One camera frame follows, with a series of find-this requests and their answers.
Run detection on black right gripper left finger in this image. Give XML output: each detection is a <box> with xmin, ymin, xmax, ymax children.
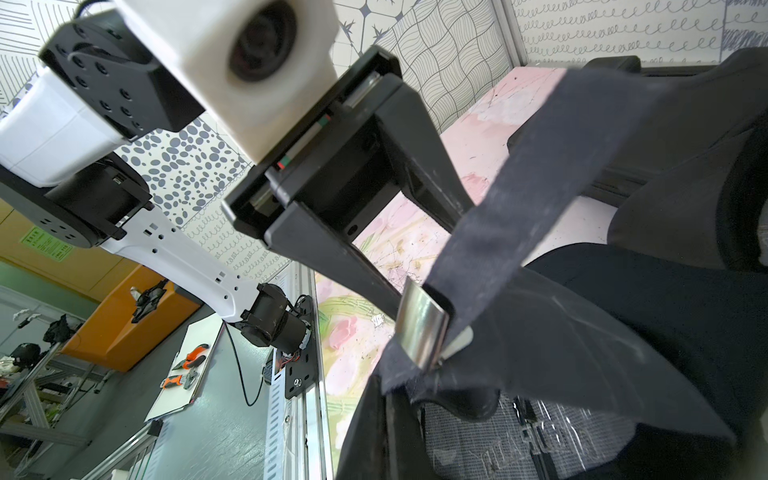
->
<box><xmin>336</xmin><ymin>374</ymin><xmax>387</xmax><ymax>480</ymax></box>

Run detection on orange handled pliers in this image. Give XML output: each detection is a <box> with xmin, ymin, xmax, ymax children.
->
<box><xmin>172</xmin><ymin>343</ymin><xmax>210</xmax><ymax>371</ymax></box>

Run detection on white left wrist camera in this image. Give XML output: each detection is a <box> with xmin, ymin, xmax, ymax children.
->
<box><xmin>115</xmin><ymin>0</ymin><xmax>339</xmax><ymax>163</ymax></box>

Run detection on black plastic tool case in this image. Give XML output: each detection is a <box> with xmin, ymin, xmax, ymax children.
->
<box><xmin>493</xmin><ymin>47</ymin><xmax>767</xmax><ymax>206</ymax></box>

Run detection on orange cabinet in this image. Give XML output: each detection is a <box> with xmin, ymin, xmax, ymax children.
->
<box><xmin>60</xmin><ymin>266</ymin><xmax>201</xmax><ymax>373</ymax></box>

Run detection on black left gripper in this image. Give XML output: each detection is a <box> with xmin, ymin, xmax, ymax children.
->
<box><xmin>223</xmin><ymin>46</ymin><xmax>475</xmax><ymax>319</ymax></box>

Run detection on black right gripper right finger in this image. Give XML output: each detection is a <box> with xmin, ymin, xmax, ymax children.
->
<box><xmin>388</xmin><ymin>389</ymin><xmax>439</xmax><ymax>480</ymax></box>

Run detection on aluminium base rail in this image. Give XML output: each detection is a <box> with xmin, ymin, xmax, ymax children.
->
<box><xmin>83</xmin><ymin>260</ymin><xmax>334</xmax><ymax>480</ymax></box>

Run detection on navy baseball cap metal buckle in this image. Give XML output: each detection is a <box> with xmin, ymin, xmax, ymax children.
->
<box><xmin>374</xmin><ymin>62</ymin><xmax>768</xmax><ymax>480</ymax></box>

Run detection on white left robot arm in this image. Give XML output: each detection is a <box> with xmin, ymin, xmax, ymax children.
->
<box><xmin>1</xmin><ymin>1</ymin><xmax>473</xmax><ymax>354</ymax></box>

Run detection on orange handled cutters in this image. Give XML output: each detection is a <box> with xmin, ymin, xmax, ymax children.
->
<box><xmin>160</xmin><ymin>369</ymin><xmax>199</xmax><ymax>390</ymax></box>

